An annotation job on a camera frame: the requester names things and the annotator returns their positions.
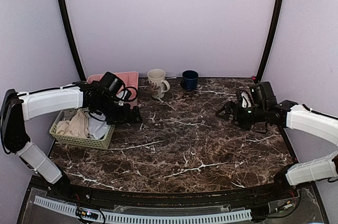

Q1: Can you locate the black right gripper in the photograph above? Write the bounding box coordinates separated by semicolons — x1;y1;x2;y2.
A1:
216;100;267;130

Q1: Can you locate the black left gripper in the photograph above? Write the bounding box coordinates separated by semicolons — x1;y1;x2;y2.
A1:
93;95;143;124

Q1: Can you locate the beige boxer underwear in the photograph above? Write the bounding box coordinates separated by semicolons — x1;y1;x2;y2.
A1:
55;109;89;138

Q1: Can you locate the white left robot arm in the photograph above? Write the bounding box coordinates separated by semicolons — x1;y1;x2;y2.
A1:
1;81;143;201

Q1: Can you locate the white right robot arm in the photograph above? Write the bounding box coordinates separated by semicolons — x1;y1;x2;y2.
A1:
216;88;337;200

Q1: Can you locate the pink divided organizer tray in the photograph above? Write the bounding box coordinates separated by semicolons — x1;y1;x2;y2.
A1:
87;71;139;109

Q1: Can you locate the cream floral mug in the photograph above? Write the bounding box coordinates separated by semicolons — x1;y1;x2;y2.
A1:
147;69;171;99

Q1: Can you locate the white cloth in basket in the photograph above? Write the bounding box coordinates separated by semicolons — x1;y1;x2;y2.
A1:
88;118;110;139

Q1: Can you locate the green plastic laundry basket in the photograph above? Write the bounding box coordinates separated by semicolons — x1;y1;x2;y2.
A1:
49;109;115;150

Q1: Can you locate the dark blue mug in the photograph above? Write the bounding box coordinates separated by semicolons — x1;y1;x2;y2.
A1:
180;70;199;91

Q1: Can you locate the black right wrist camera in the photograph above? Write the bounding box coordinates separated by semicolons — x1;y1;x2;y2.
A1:
250;81;277;110

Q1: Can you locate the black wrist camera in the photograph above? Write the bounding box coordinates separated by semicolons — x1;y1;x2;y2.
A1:
250;81;277;110
99;72;124;96

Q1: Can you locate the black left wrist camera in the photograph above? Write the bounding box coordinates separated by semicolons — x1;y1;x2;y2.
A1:
99;72;124;96

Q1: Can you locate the white slotted cable duct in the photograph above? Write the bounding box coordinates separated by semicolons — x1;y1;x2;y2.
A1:
33;196;252;224

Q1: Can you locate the right black frame post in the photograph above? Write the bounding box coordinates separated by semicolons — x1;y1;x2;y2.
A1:
253;0;283;83

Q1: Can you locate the black frame post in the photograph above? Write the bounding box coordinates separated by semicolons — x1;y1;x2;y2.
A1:
253;0;283;83
58;0;86;81

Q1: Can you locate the left black frame post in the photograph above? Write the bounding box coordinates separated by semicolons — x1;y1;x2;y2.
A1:
58;0;86;81

